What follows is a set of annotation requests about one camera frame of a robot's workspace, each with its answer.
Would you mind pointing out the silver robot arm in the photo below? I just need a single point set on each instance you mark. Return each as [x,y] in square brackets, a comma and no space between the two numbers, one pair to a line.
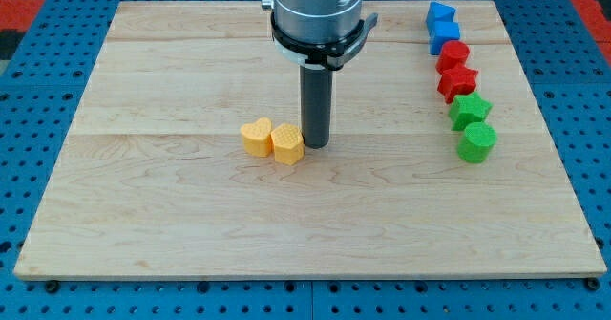
[315,21]

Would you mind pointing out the green star block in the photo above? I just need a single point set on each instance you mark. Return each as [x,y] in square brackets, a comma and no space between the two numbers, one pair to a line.
[466,109]

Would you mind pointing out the red star block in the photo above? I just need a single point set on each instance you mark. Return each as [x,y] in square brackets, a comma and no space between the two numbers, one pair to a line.
[459,80]

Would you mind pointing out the yellow pentagon block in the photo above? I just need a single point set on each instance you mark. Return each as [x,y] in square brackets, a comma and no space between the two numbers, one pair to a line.
[288,144]

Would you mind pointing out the yellow heart block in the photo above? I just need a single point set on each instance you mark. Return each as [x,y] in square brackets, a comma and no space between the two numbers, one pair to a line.
[256,137]

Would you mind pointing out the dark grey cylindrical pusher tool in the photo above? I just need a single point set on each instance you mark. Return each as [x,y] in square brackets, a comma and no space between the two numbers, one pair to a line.
[315,101]

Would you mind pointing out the light wooden board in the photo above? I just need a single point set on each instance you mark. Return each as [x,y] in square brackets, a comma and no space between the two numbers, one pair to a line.
[152,182]

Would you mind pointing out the green cylinder block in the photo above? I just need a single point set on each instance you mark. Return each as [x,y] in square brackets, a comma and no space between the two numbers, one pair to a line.
[477,142]

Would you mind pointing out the red cylinder block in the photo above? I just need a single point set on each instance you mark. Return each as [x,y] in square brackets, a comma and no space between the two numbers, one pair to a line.
[453,53]

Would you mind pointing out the blue cube block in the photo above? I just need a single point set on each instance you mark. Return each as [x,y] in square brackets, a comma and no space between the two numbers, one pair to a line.
[440,33]

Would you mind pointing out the blue triangle block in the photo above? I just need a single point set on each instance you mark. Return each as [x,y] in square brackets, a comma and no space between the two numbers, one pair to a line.
[439,12]

